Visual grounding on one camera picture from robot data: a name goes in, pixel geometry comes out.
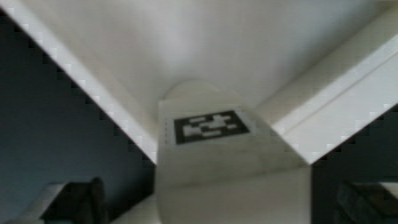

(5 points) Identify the white U-shaped obstacle fence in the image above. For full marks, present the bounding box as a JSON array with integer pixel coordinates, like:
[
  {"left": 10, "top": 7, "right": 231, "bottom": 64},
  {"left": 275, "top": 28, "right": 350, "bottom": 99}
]
[{"left": 110, "top": 196, "right": 162, "bottom": 224}]

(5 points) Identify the white square table top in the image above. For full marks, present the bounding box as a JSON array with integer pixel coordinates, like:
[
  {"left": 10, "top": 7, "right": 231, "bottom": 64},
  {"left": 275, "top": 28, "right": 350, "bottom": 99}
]
[{"left": 0, "top": 0, "right": 398, "bottom": 161}]

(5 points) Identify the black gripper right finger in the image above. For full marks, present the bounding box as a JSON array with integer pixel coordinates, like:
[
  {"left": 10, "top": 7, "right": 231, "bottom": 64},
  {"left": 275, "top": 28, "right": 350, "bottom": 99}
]
[{"left": 334, "top": 181, "right": 398, "bottom": 224}]

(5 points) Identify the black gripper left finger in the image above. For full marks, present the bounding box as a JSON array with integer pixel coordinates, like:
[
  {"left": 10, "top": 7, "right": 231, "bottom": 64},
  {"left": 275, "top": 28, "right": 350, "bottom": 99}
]
[{"left": 23, "top": 178, "right": 108, "bottom": 224}]

